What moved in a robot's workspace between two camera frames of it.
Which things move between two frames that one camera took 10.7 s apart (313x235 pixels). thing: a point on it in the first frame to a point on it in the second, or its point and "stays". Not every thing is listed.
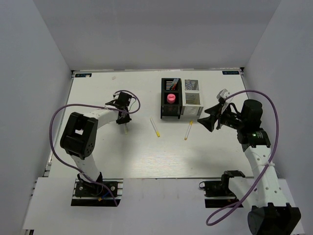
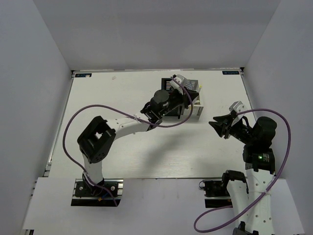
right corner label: (230, 72) stays
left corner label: (82, 75) stays
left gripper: (126, 120) to (185, 99)
